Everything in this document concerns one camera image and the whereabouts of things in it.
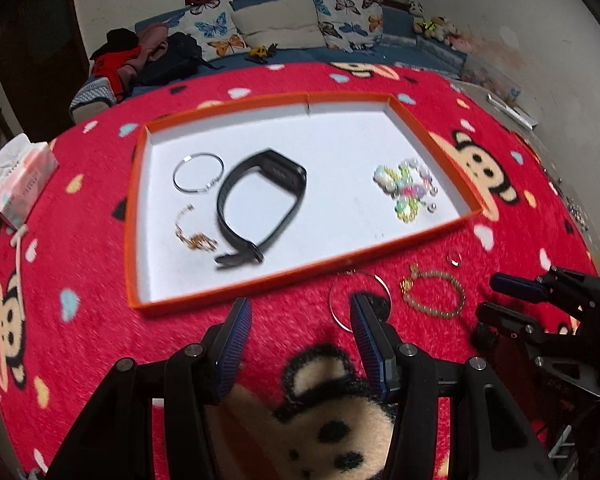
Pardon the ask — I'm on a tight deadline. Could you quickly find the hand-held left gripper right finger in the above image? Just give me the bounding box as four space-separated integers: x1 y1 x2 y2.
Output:
350 292 551 480

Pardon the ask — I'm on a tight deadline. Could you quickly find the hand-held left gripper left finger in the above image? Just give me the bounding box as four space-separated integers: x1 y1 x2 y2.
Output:
45 297 253 480

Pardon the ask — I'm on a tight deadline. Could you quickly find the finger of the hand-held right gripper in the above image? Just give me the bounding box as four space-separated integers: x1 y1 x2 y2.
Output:
476 302 543 346
490 272 551 301

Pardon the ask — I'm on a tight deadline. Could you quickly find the thin silver hoop bangle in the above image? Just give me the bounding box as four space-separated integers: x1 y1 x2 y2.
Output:
328 270 393 332

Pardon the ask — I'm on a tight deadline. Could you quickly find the gold chain bracelet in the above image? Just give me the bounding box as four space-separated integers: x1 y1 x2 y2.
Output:
174 204 220 253

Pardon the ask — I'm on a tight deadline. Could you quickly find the colourful bead bracelet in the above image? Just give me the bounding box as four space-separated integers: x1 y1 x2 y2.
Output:
372 158 438 222

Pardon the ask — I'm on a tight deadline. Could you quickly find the black smart band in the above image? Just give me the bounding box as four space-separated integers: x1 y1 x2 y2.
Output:
214 148 308 272

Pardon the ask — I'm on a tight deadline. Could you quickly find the orange cardboard tray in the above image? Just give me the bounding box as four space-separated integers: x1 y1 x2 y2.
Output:
125 91 485 317

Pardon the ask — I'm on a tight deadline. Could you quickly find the red monkey printed blanket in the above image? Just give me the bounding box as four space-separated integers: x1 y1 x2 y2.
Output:
0 60 600 480

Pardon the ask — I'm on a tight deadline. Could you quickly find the pink tissue pack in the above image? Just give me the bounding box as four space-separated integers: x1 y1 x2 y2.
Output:
0 135 60 231

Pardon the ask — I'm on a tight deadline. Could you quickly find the pile of plush toys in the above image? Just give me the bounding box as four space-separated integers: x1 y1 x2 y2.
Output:
407 0 463 46

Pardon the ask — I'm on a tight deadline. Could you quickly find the blue sofa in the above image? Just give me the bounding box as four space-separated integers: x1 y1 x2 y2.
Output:
70 0 468 116

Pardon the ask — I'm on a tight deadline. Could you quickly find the black bag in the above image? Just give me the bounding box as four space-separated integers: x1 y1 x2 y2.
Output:
137 32 211 87

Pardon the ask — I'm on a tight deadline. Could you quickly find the yellow toy vehicle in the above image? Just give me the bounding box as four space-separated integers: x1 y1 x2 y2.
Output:
247 44 280 63

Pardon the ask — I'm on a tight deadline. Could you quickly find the pile of clothes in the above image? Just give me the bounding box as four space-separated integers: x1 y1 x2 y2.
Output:
90 29 171 103

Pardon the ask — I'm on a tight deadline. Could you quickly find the butterfly print pillow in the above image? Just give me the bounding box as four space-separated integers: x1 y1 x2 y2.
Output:
311 0 385 53
177 0 251 63

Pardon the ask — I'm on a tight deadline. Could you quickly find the white pillow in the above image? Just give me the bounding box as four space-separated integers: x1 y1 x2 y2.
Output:
230 0 328 51

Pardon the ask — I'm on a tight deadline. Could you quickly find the dark wooden door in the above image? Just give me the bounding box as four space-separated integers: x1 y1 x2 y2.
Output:
0 0 88 126

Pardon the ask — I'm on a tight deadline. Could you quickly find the beige bead bracelet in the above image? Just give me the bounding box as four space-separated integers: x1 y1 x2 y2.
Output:
399 265 467 320

